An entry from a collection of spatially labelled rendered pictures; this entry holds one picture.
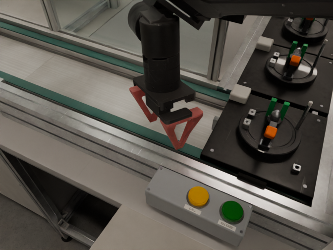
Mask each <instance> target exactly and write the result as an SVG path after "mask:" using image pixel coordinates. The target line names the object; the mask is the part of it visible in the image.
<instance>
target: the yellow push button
mask: <svg viewBox="0 0 333 250"><path fill-rule="evenodd" d="M188 199H189V201H190V203H191V204H193V205H194V206H203V205H205V204H206V203H207V202H208V199H209V194H208V192H207V190H206V189H205V188H203V187H193V188H192V189H191V190H190V191H189V194H188Z"/></svg>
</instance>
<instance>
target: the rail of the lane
mask: <svg viewBox="0 0 333 250"><path fill-rule="evenodd" d="M0 110H1V111H0V112H1V114H2V115H3V116H4V117H6V118H8V119H10V120H13V121H15V122H17V123H19V124H22V125H24V126H26V127H28V128H30V129H33V130H35V131H37V132H39V133H42V134H44V135H46V136H48V137H50V138H53V139H55V140H57V141H59V142H61V143H64V144H66V145H68V146H70V147H73V148H75V149H77V150H79V151H81V152H84V153H86V154H88V155H90V156H92V157H95V158H97V159H99V160H101V161H104V162H106V163H108V164H110V165H112V166H115V167H117V168H119V169H121V170H123V171H126V172H128V173H130V174H132V175H134V176H137V177H139V178H141V179H143V180H146V181H148V182H150V181H151V179H152V178H153V176H154V174H155V173H156V171H157V169H158V168H159V166H162V167H165V168H167V169H169V170H172V171H174V172H176V173H179V174H181V175H183V176H186V177H188V178H190V179H193V180H195V181H197V182H200V183H202V184H204V185H207V186H209V187H211V188H214V189H216V190H219V191H221V192H223V193H226V194H228V195H230V196H233V197H235V198H237V199H240V200H242V201H244V202H247V203H249V204H251V205H253V210H252V213H251V216H250V219H249V222H248V227H249V228H251V229H254V230H256V231H258V232H260V233H262V234H265V235H267V236H269V237H271V238H274V239H276V240H278V241H280V242H282V243H285V244H287V245H289V246H291V247H293V248H296V249H298V250H322V249H324V248H325V247H326V246H327V245H328V244H330V243H331V242H332V241H333V216H331V215H328V214H326V213H323V212H321V211H319V210H316V209H314V208H312V207H309V206H307V205H304V204H302V203H299V202H297V201H294V200H292V199H289V198H287V197H284V196H282V195H280V194H277V193H275V192H272V191H270V190H267V189H265V187H266V185H267V183H266V182H264V181H261V180H258V179H256V178H253V177H251V176H248V175H246V174H243V173H241V172H239V173H238V175H237V177H235V176H232V175H230V174H227V173H225V172H222V171H220V170H218V169H215V168H213V167H210V166H208V165H205V164H203V163H200V162H198V161H195V160H193V159H190V158H188V157H185V156H183V155H180V154H178V153H176V152H173V151H171V150H168V149H166V148H163V147H161V146H158V145H156V144H153V143H151V142H148V141H146V140H143V139H141V138H138V137H136V136H134V135H131V134H129V133H126V132H124V131H121V130H119V129H117V128H114V127H112V126H109V125H107V124H104V123H102V122H99V121H97V120H94V119H92V118H89V117H87V116H84V115H82V114H79V113H77V112H75V111H72V110H70V109H67V108H65V107H62V106H60V105H57V104H55V103H52V102H50V101H47V100H45V99H42V98H40V97H37V96H35V95H33V94H30V93H28V92H25V91H23V90H20V89H18V88H15V87H13V86H10V85H8V84H5V83H3V82H0Z"/></svg>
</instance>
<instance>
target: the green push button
mask: <svg viewBox="0 0 333 250"><path fill-rule="evenodd" d="M222 215H223V217H224V218H225V219H226V220H227V221H229V222H237V221H239V220H240V219H241V217H242V215H243V209H242V207H241V205H240V204H239V203H237V202H236V201H227V202H225V203H224V204H223V206H222Z"/></svg>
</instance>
